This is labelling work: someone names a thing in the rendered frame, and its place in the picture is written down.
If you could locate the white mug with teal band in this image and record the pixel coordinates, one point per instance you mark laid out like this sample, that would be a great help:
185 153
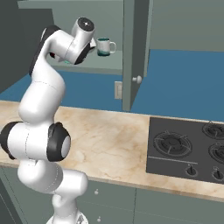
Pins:
103 46

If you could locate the small white drawer knob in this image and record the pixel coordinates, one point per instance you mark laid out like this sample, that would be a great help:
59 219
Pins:
96 192

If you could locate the dark open cabinet door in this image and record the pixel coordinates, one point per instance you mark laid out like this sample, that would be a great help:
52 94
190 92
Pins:
17 43

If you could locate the grey-green open wall cabinet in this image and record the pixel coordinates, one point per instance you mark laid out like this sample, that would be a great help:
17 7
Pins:
105 62

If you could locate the grey-green base cabinet door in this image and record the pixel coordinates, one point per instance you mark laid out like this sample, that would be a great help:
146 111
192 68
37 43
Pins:
116 216

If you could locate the small white cabinet knob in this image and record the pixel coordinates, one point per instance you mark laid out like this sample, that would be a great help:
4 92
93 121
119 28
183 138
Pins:
99 219

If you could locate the black gas hob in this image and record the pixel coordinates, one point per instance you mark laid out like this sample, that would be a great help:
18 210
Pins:
175 148

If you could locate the white round door knob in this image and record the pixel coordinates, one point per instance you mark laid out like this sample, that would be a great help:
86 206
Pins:
137 79

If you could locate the grey-green closed wall cabinet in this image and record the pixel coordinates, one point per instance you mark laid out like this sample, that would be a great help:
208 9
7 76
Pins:
189 23

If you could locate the grey-green wide base cabinet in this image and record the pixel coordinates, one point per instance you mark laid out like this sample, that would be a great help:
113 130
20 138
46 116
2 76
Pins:
180 208

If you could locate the grey-green drawer front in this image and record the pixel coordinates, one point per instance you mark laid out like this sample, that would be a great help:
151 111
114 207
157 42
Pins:
113 194

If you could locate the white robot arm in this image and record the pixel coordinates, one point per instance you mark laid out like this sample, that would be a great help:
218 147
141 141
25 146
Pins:
40 96

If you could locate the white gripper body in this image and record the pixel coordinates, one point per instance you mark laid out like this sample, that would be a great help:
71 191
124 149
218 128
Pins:
93 43

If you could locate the black hob knob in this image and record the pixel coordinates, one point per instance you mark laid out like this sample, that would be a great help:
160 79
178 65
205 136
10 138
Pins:
191 171
217 174

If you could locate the grey-green open cabinet door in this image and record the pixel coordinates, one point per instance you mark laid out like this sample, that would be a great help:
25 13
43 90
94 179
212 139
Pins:
132 52

